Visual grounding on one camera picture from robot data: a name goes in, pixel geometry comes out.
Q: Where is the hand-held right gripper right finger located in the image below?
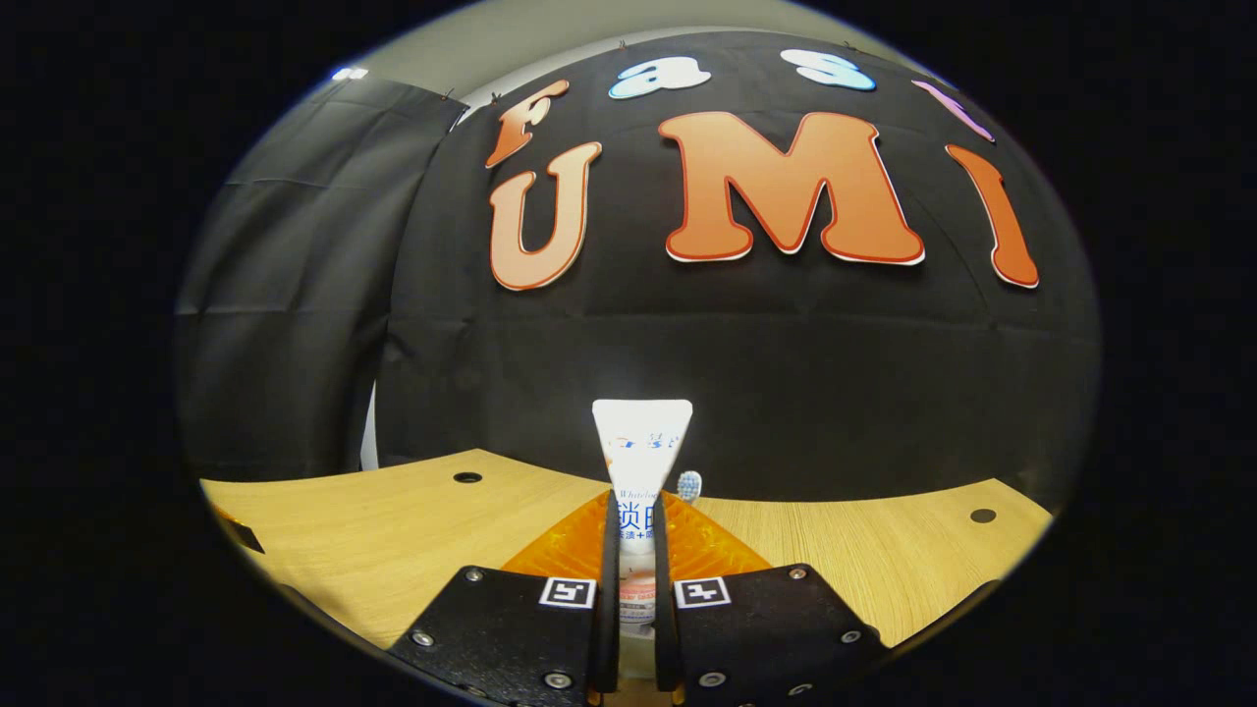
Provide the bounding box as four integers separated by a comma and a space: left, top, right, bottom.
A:
653, 491, 890, 703

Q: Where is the white toothpaste tube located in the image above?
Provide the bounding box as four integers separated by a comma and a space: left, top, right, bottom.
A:
591, 399, 694, 679

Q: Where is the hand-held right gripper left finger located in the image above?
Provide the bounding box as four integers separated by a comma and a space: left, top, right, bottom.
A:
388, 489, 622, 703

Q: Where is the black backdrop cloth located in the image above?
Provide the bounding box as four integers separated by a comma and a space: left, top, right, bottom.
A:
175, 29, 1101, 512

